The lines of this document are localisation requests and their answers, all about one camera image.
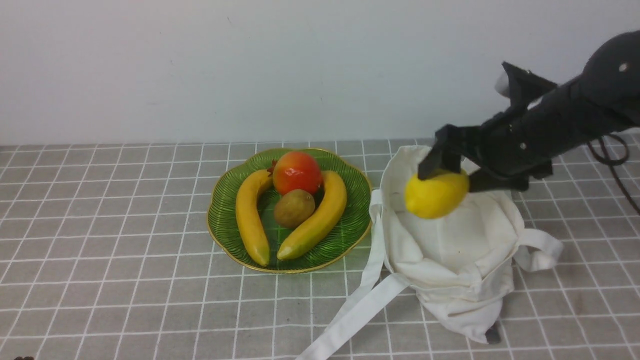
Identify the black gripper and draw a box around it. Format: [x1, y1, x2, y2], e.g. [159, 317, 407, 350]
[417, 112, 553, 193]

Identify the yellow lemon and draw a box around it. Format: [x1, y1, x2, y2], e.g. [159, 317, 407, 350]
[404, 169, 470, 220]

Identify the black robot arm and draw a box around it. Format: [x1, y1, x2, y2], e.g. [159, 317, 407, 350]
[417, 30, 640, 193]

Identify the white cloth tote bag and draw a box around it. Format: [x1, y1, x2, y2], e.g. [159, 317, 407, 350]
[299, 145, 563, 360]

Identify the brown kiwi fruit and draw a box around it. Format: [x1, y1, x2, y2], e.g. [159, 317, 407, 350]
[273, 189, 316, 229]

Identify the right yellow banana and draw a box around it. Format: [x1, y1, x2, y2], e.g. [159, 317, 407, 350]
[276, 170, 348, 261]

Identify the yellow banana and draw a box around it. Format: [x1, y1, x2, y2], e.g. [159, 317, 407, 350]
[276, 170, 348, 261]
[235, 170, 273, 267]

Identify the green ribbed glass plate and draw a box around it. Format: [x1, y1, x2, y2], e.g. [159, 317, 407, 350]
[206, 148, 372, 274]

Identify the red orange pomegranate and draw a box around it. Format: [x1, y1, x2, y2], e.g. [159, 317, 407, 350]
[267, 151, 323, 196]

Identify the left yellow banana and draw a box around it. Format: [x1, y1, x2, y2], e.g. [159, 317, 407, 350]
[235, 170, 273, 267]

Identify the grey checkered tablecloth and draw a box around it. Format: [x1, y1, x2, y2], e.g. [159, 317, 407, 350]
[0, 139, 640, 360]

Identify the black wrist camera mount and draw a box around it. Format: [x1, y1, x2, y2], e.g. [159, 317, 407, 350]
[494, 61, 558, 109]

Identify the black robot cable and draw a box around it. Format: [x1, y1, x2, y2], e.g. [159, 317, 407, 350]
[587, 133, 640, 216]

